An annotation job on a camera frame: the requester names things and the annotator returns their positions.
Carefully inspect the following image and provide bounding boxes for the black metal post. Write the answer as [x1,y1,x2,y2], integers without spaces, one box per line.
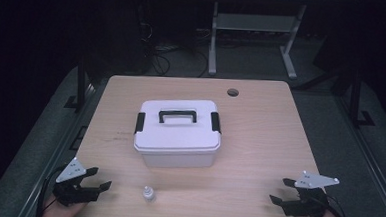
[346,60,380,130]
[63,56,90,114]

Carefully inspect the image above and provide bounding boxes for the white plastic storage box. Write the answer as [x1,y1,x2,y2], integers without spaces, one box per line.
[140,145,219,172]

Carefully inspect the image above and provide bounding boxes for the small white plastic bottle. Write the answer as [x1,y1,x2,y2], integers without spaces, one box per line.
[142,185,158,204]

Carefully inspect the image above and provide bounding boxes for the white box lid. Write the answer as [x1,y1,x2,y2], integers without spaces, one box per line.
[132,95,224,158]

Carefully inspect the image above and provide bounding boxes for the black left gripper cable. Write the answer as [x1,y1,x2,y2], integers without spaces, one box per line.
[35,165,66,217]

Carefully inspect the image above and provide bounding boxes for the grey metal stand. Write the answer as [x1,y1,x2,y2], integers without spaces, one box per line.
[207,0,308,81]

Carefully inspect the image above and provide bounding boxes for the black floor cables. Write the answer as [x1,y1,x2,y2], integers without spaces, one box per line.
[135,20,213,79]

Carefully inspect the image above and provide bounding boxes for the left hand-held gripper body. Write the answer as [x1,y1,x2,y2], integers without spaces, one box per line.
[52,155,100,209]

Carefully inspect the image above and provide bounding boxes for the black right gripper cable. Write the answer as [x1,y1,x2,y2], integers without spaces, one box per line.
[322,192,350,217]

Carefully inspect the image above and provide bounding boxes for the metal floor rail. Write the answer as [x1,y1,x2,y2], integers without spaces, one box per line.
[16,74,108,217]
[327,94,386,217]

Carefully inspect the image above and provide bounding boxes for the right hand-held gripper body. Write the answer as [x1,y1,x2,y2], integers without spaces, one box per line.
[281,169,341,217]

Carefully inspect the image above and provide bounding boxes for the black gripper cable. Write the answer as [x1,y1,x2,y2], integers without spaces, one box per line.
[322,192,350,217]
[35,165,66,217]

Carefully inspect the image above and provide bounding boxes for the person's left hand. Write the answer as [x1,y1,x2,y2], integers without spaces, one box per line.
[41,196,88,217]

